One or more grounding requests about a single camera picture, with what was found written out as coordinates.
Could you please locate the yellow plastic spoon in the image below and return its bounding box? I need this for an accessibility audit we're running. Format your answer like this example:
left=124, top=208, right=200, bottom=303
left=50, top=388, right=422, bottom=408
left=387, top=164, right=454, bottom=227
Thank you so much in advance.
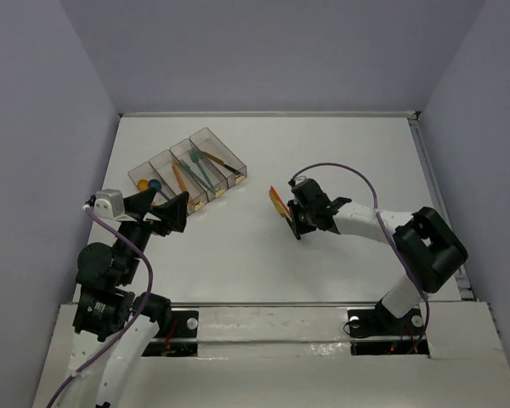
left=137, top=178, right=156, bottom=206

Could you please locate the dark blue plastic spoon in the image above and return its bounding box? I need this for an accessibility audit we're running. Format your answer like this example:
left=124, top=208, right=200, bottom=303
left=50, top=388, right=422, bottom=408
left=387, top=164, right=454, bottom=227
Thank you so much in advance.
left=148, top=178, right=169, bottom=201

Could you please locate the gold knife dark handle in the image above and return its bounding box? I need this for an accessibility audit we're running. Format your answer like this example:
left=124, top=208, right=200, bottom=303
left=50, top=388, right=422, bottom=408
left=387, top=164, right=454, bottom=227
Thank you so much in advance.
left=269, top=187, right=301, bottom=240

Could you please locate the orange plastic knife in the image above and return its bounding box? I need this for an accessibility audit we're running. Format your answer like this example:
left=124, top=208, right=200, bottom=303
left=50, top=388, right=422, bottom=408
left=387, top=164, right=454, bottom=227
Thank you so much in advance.
left=269, top=186, right=291, bottom=218

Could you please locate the teal chopstick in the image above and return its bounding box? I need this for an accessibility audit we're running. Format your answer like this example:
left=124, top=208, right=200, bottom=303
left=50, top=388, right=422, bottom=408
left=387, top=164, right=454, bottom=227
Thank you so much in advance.
left=180, top=159, right=212, bottom=190

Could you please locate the teal plastic fork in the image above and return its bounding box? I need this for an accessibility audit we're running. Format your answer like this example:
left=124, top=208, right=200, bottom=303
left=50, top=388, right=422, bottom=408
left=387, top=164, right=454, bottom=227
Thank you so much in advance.
left=189, top=149, right=213, bottom=191

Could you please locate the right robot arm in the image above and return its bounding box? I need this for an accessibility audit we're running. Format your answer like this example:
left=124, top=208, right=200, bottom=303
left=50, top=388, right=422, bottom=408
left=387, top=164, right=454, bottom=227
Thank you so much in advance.
left=285, top=178, right=468, bottom=339

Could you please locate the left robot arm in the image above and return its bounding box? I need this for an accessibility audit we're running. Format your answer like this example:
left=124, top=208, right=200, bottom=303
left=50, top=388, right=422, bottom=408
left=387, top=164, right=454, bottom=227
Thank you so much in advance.
left=49, top=188, right=189, bottom=407

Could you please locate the clear tray near end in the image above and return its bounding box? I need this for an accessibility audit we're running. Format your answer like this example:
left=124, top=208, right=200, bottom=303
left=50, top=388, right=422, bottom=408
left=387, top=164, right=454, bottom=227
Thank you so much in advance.
left=127, top=161, right=176, bottom=206

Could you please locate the clear tray end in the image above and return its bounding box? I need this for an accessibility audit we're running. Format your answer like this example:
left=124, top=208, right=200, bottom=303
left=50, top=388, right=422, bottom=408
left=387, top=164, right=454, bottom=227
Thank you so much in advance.
left=189, top=127, right=247, bottom=188
left=127, top=161, right=176, bottom=206

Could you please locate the clear tray far end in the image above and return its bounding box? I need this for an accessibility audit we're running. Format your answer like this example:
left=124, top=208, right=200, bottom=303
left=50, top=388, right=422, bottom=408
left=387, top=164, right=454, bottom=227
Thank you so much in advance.
left=189, top=127, right=247, bottom=188

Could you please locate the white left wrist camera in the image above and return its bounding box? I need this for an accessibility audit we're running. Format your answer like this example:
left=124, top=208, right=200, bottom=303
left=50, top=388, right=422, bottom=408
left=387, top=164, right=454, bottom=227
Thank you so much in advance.
left=83, top=189, right=129, bottom=221

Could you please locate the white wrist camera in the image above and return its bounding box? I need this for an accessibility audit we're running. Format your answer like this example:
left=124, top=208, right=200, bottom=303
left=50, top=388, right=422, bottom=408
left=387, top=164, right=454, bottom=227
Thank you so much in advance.
left=83, top=189, right=129, bottom=221
left=288, top=175, right=308, bottom=190

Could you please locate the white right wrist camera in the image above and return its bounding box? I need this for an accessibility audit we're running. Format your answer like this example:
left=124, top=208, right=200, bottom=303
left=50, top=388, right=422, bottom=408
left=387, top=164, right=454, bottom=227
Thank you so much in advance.
left=288, top=175, right=308, bottom=190

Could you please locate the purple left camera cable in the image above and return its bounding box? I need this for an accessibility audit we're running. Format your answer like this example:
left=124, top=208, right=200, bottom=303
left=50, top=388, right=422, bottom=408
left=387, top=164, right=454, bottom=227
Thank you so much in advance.
left=48, top=207, right=156, bottom=408

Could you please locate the purple camera cable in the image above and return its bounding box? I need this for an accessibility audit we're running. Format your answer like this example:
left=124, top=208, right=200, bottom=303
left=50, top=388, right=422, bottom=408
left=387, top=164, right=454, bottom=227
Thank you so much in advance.
left=48, top=207, right=156, bottom=408
left=292, top=162, right=430, bottom=354

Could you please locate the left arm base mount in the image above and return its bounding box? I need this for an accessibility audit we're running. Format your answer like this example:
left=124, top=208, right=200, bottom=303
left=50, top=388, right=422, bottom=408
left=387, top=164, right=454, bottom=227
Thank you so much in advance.
left=142, top=308, right=199, bottom=358

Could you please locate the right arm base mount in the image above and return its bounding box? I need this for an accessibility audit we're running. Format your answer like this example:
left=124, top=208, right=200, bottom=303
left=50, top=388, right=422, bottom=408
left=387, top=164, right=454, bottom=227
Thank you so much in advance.
left=343, top=308, right=430, bottom=356

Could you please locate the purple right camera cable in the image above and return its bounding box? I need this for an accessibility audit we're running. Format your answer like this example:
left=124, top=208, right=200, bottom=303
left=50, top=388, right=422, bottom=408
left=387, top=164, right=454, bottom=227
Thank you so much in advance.
left=292, top=162, right=430, bottom=354

